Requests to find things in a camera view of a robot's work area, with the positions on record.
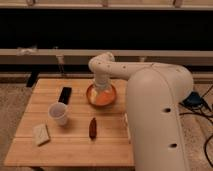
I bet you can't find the black rectangular bar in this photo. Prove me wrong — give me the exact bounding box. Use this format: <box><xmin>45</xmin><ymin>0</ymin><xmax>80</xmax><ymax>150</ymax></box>
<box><xmin>59</xmin><ymin>87</ymin><xmax>72</xmax><ymax>104</ymax></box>

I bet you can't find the white tube bottle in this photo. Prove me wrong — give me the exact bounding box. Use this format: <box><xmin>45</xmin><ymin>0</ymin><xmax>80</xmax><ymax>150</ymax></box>
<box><xmin>124</xmin><ymin>113</ymin><xmax>131</xmax><ymax>144</ymax></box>

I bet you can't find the wooden shelf rail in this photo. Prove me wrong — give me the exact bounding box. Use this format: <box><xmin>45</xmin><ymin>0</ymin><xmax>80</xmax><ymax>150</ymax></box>
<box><xmin>0</xmin><ymin>48</ymin><xmax>213</xmax><ymax>66</ymax></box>

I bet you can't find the orange bowl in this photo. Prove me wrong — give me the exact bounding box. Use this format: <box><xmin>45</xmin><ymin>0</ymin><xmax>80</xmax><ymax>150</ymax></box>
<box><xmin>86</xmin><ymin>84</ymin><xmax>117</xmax><ymax>107</ymax></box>

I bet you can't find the dark red pepper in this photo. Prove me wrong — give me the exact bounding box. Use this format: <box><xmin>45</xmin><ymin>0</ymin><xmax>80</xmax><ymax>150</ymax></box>
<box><xmin>89</xmin><ymin>118</ymin><xmax>97</xmax><ymax>139</ymax></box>

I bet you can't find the beige sponge block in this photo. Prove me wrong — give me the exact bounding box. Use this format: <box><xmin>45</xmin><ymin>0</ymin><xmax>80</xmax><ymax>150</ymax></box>
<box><xmin>33</xmin><ymin>124</ymin><xmax>50</xmax><ymax>146</ymax></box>

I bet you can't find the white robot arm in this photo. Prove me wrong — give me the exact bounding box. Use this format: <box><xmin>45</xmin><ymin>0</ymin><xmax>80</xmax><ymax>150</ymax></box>
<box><xmin>89</xmin><ymin>52</ymin><xmax>193</xmax><ymax>171</ymax></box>

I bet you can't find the blue device with cables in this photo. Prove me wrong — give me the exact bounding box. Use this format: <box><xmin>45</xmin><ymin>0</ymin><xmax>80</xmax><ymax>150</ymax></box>
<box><xmin>178</xmin><ymin>83</ymin><xmax>213</xmax><ymax>159</ymax></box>

